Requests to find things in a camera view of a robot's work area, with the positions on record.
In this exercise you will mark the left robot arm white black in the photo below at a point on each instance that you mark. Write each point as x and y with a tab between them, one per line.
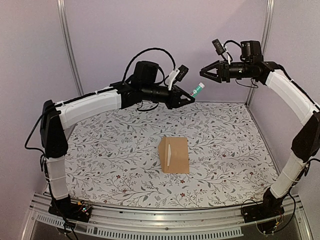
140	86

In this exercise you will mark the right aluminium frame post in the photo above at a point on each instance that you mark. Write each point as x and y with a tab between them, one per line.
264	41

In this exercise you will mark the brown kraft envelope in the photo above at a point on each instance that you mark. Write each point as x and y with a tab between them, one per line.
179	163

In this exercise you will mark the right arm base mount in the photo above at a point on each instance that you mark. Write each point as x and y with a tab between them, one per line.
257	212

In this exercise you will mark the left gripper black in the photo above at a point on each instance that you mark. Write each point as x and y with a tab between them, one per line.
175	100

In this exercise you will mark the green white glue stick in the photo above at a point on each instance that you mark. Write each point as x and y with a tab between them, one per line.
197	90

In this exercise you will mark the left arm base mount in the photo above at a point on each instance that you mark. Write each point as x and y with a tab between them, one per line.
71	211

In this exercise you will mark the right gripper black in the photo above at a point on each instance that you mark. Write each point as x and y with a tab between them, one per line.
225	75

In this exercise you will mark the aluminium front rail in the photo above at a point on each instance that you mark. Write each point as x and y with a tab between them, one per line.
112	222

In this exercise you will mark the aluminium frame post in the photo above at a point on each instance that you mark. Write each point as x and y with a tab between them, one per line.
264	41
62	13

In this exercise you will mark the left aluminium frame post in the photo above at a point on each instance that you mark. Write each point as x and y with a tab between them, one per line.
62	13

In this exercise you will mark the cream letter paper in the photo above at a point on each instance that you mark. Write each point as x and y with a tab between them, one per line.
169	154

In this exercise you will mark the floral patterned table mat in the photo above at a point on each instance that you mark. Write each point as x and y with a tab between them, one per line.
113	157

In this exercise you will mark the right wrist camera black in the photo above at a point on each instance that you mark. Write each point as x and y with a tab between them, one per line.
218	47

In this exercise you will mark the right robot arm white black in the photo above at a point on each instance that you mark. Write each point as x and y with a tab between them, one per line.
306	143

